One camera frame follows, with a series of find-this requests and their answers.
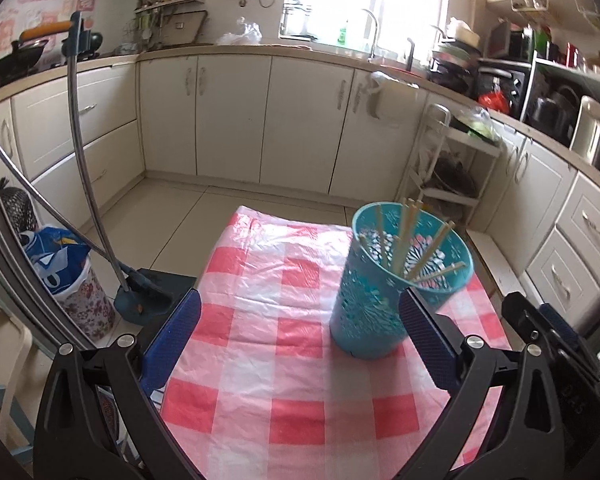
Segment steel lidded container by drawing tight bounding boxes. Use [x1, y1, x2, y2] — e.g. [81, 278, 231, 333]
[282, 0, 314, 39]

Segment white tiered storage rack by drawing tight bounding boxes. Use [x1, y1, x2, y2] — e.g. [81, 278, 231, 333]
[397, 104, 503, 226]

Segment blue printed bag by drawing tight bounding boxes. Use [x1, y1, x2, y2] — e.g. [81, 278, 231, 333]
[20, 226, 92, 303]

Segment dark frying pan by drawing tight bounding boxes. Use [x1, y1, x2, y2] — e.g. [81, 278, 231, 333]
[429, 154, 482, 197]

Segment black wok with orange handle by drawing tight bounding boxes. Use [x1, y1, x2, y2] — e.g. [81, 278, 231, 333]
[0, 22, 74, 81]

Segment cream plastic chair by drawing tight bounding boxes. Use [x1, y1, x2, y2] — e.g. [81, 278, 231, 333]
[0, 280, 38, 466]

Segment white hanging door bin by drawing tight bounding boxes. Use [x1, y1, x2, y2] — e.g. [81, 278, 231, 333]
[367, 71, 421, 129]

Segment cream cabinet row with drawers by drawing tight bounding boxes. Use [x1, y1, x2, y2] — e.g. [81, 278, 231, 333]
[480, 125, 600, 333]
[0, 57, 146, 233]

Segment bunch of wooden chopsticks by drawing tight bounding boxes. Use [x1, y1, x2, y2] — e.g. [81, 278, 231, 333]
[357, 197, 467, 286]

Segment teal stool frame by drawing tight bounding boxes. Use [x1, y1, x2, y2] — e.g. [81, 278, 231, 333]
[0, 382, 36, 466]

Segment white plastic bag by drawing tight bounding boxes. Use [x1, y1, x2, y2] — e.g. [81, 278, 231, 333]
[217, 17, 264, 46]

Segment red plastic bag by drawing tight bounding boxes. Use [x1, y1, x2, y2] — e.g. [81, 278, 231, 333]
[479, 90, 512, 114]

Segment dark metal frame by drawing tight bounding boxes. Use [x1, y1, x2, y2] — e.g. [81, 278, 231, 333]
[0, 125, 88, 356]

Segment floral print bin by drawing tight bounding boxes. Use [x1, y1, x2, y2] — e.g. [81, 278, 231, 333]
[59, 255, 117, 334]

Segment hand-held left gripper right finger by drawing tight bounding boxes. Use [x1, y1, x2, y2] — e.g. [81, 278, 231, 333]
[397, 290, 568, 480]

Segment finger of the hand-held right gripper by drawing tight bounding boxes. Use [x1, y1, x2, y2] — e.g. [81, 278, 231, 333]
[501, 291, 561, 361]
[537, 301, 600, 386]

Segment red checkered plastic tablecloth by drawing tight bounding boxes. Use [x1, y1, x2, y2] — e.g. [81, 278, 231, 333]
[157, 205, 513, 480]

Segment dish drainer with dishes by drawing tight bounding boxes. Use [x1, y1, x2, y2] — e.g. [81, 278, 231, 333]
[429, 17, 482, 87]

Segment thin metal rod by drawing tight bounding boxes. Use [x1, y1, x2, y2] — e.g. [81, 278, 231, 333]
[0, 119, 131, 273]

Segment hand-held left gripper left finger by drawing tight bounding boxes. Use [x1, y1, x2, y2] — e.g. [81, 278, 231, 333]
[32, 290, 203, 480]

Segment clear bag of greens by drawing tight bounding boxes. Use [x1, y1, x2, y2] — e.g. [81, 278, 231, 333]
[452, 107, 499, 142]

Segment chrome sink faucet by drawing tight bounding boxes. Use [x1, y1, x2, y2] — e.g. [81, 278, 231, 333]
[359, 8, 382, 62]

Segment metal appliance shelf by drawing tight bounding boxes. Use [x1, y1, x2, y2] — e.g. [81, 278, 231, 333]
[522, 50, 600, 181]

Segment teal perforated utensil holder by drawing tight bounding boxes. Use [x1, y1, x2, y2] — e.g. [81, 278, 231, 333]
[329, 201, 475, 361]

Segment black mesh basket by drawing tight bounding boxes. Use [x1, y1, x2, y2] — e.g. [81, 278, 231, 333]
[0, 177, 38, 235]

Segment wall shelf with bottles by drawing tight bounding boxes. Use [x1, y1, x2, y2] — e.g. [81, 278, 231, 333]
[132, 0, 212, 45]

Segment dark toaster oven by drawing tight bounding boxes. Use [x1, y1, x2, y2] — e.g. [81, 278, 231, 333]
[475, 57, 532, 119]

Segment cream door cabinet row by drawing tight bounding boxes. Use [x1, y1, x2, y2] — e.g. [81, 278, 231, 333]
[137, 50, 428, 198]

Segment dustpan with long handle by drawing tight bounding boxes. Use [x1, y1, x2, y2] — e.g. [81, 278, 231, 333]
[61, 11, 198, 324]

